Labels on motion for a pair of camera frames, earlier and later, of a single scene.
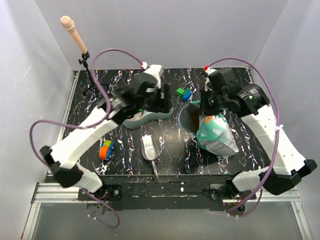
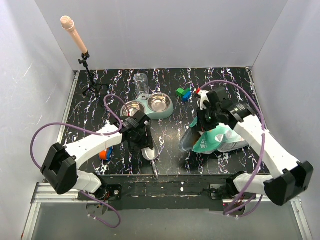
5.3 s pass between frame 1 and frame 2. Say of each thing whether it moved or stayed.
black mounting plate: stayed
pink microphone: stayed
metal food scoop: stayed
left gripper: moved
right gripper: moved
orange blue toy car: stayed
